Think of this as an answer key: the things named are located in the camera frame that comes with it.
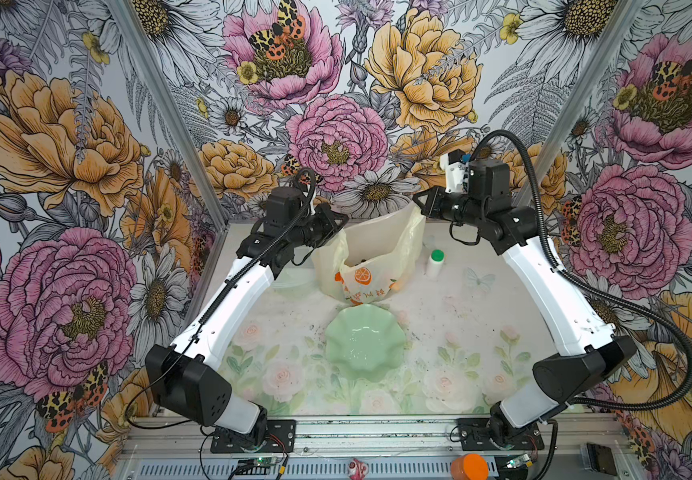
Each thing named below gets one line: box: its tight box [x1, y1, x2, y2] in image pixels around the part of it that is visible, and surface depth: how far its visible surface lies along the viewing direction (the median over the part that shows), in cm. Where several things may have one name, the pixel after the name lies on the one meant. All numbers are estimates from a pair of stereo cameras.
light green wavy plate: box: [324, 304, 406, 383], surface depth 91 cm
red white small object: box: [348, 458, 369, 480], surface depth 67 cm
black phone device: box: [586, 442, 617, 476], surface depth 71 cm
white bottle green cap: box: [426, 249, 445, 280], surface depth 102 cm
